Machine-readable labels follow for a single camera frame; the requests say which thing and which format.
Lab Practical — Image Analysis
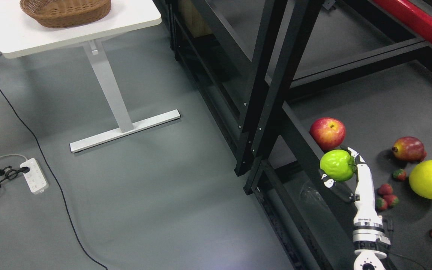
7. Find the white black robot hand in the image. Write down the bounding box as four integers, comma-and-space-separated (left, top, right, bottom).
319, 146, 382, 224

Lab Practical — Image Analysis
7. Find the green apple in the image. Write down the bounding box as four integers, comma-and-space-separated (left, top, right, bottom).
319, 149, 356, 182

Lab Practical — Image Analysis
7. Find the red apple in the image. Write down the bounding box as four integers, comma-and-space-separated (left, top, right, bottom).
310, 117, 347, 152

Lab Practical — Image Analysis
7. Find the red pomegranate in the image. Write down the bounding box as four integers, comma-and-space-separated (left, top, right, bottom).
391, 136, 427, 162

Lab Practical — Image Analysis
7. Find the red metal beam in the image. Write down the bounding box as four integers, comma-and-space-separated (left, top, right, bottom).
374, 0, 432, 44

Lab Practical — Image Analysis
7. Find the white power strip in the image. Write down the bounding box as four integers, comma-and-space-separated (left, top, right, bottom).
19, 158, 49, 194

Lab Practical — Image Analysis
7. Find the brown wicker basket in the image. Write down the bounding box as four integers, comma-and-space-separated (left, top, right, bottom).
19, 0, 112, 29

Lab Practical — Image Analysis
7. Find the white pedestal table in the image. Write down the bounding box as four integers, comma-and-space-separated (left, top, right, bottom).
0, 0, 180, 153

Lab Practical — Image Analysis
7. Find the long black cable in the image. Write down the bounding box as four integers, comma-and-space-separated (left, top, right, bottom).
0, 52, 108, 270

